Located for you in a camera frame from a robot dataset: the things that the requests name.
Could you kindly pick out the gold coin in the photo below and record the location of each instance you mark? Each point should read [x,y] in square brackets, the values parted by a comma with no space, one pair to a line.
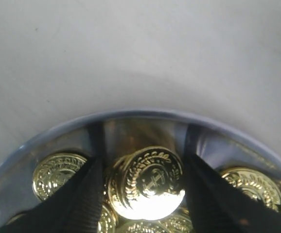
[147,184]
[256,185]
[54,171]

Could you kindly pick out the round steel plate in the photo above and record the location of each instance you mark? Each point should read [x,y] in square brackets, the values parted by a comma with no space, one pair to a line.
[113,135]

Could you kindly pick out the gold coin far left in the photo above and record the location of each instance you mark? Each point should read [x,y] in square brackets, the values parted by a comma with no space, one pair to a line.
[147,184]

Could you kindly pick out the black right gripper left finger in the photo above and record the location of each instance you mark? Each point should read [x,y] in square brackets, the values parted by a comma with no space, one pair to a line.
[74,208]

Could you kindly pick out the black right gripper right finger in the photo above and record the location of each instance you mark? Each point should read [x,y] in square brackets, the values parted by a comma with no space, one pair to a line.
[217,207]

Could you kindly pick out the gold coin left lower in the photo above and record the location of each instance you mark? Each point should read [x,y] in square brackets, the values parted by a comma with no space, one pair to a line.
[54,171]

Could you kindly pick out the gold coin left upper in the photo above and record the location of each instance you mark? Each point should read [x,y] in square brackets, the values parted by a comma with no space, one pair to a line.
[256,185]

